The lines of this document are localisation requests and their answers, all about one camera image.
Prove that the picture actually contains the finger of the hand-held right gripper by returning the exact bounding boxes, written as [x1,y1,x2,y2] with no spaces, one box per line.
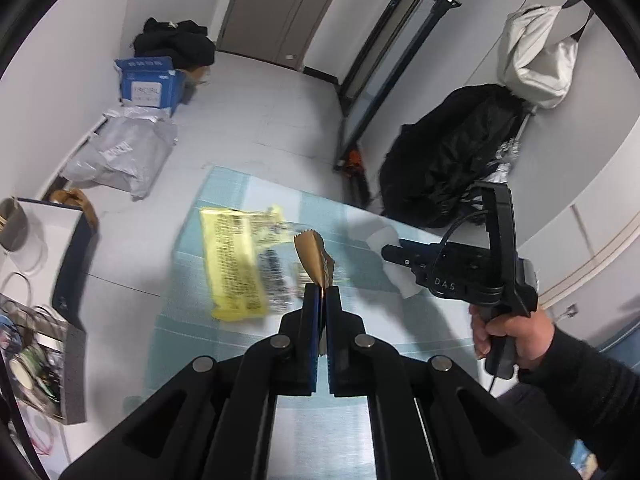
[381,239,426,273]

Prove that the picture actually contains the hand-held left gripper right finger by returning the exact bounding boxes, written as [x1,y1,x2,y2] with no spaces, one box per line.
[324,285,583,480]

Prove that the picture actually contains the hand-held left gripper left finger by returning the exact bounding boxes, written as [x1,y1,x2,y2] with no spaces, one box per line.
[57,284,323,480]

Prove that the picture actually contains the white tissue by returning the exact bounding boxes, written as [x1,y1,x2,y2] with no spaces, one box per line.
[365,227,421,297]

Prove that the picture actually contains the orange foil snack wrapper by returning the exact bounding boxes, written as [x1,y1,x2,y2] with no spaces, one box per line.
[293,230,335,353]

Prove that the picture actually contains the person's right forearm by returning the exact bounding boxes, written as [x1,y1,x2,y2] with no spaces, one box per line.
[517,327,640,466]

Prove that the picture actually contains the person's right hand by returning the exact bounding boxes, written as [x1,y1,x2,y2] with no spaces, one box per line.
[470,305,556,373]

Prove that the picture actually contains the blue checked tablecloth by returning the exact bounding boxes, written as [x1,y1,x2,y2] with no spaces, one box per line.
[142,165,501,480]

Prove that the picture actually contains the black hanging jacket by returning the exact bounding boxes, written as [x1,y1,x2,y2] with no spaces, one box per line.
[378,84,526,228]

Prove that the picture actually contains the yellow snack packet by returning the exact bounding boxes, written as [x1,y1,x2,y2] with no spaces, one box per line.
[200,204,301,322]

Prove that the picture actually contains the black framed glass door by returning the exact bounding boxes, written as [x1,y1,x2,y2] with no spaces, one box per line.
[334,0,481,171]

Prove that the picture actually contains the white fabric bag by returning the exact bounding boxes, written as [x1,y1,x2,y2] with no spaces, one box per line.
[500,4,581,110]

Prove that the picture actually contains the grey plastic mailer bag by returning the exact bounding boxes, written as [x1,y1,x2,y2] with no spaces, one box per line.
[61,115,179,201]

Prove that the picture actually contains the grey-brown door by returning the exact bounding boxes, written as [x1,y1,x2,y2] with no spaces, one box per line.
[217,0,358,73]

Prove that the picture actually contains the brown slipper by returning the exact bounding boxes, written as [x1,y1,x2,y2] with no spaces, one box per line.
[50,188,99,231]

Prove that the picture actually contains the white side table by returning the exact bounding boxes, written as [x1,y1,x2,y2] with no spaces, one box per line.
[0,197,98,321]

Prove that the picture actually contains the white plastic mailer bag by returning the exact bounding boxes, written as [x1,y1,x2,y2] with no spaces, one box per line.
[102,105,173,123]

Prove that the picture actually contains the blue cardboard box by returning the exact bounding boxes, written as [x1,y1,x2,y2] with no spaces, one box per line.
[115,56,187,117]

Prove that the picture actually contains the black bag on floor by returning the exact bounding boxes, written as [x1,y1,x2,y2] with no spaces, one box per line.
[132,17,217,68]

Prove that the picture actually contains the grey cup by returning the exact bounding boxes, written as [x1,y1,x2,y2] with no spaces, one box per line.
[0,197,29,252]

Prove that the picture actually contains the box of cables and tape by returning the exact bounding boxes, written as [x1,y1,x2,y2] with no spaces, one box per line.
[0,292,87,426]

